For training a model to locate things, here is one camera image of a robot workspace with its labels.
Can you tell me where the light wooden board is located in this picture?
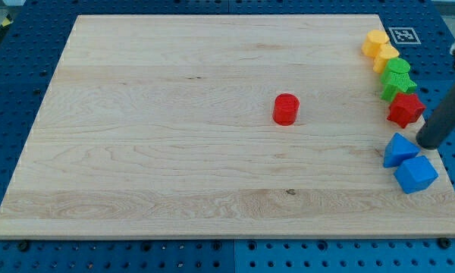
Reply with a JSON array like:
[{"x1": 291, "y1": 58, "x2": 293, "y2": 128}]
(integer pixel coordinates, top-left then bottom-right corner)
[{"x1": 0, "y1": 14, "x2": 455, "y2": 240}]

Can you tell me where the white fiducial marker tag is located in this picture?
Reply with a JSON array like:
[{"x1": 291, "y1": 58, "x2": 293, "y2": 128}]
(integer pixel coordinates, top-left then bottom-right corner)
[{"x1": 388, "y1": 27, "x2": 421, "y2": 45}]

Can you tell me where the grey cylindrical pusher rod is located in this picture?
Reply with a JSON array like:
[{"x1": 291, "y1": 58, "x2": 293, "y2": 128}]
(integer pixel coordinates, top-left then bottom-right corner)
[{"x1": 416, "y1": 83, "x2": 455, "y2": 149}]

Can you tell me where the yellow hexagon block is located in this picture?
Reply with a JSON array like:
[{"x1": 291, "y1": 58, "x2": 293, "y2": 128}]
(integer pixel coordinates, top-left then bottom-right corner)
[{"x1": 361, "y1": 30, "x2": 389, "y2": 58}]

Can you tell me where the red star block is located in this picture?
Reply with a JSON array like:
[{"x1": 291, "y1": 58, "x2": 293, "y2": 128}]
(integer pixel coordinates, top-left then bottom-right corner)
[{"x1": 387, "y1": 93, "x2": 426, "y2": 128}]

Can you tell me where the blue cube block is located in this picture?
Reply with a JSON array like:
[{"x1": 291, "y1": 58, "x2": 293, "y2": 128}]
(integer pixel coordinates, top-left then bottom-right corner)
[{"x1": 394, "y1": 155, "x2": 438, "y2": 194}]

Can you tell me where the blue triangular prism block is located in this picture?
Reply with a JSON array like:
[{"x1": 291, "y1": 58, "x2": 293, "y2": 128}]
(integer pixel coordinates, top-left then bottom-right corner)
[{"x1": 383, "y1": 133, "x2": 420, "y2": 168}]

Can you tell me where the green cylinder block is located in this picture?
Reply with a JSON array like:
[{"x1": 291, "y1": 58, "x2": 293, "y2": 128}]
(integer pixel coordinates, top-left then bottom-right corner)
[{"x1": 380, "y1": 58, "x2": 411, "y2": 84}]

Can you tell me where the yellow heart block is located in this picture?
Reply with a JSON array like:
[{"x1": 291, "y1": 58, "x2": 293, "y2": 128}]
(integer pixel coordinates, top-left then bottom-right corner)
[{"x1": 373, "y1": 44, "x2": 400, "y2": 74}]

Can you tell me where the red cylinder block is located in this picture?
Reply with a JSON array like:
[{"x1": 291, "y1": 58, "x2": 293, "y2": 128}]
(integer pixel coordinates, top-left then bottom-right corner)
[{"x1": 272, "y1": 93, "x2": 300, "y2": 126}]

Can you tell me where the green star block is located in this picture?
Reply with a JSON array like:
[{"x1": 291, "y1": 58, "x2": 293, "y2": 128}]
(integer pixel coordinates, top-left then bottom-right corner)
[{"x1": 381, "y1": 72, "x2": 417, "y2": 102}]

